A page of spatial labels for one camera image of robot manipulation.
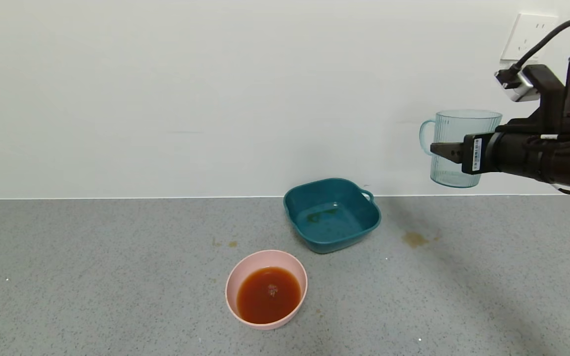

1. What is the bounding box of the clear blue ribbed cup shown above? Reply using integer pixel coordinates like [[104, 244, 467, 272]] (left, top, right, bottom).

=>
[[419, 110, 503, 188]]

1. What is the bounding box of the black camera cable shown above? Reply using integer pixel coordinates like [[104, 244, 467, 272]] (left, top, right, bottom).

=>
[[510, 18, 570, 199]]

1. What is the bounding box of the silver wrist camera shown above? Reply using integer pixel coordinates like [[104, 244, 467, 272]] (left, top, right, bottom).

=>
[[494, 66, 543, 103]]

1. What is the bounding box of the white wall socket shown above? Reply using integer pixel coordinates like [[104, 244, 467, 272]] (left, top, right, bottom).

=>
[[500, 13, 559, 62]]

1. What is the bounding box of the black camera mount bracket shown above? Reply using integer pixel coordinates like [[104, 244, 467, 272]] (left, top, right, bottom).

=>
[[522, 64, 569, 130]]

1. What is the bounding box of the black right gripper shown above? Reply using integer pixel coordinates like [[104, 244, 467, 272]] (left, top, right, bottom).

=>
[[430, 132, 543, 178]]

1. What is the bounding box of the teal square plastic basin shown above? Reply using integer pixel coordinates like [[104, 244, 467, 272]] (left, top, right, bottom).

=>
[[284, 178, 381, 254]]

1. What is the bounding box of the pink round bowl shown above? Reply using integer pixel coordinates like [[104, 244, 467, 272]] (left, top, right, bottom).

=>
[[225, 250, 308, 330]]

